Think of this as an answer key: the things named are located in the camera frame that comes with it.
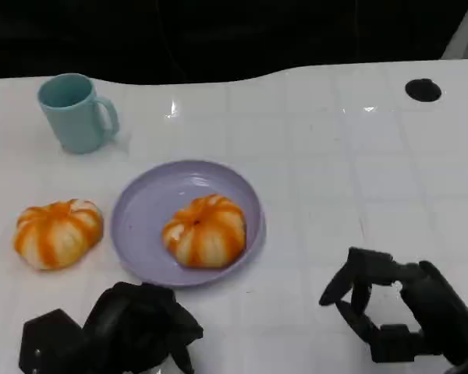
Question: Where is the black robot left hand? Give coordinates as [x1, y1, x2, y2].
[83, 282, 204, 374]

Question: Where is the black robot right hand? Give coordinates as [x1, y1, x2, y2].
[318, 247, 468, 365]

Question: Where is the orange white toy bread roll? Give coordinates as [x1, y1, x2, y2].
[13, 198, 105, 272]
[161, 193, 246, 269]

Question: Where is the lilac plate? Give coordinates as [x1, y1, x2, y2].
[110, 159, 267, 289]

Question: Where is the pale green mug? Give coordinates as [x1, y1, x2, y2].
[37, 72, 121, 155]

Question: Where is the black round table grommet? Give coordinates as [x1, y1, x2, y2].
[404, 78, 442, 103]

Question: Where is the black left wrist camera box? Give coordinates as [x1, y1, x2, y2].
[18, 309, 90, 374]

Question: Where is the white metal frame post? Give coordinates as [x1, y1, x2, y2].
[442, 0, 468, 60]

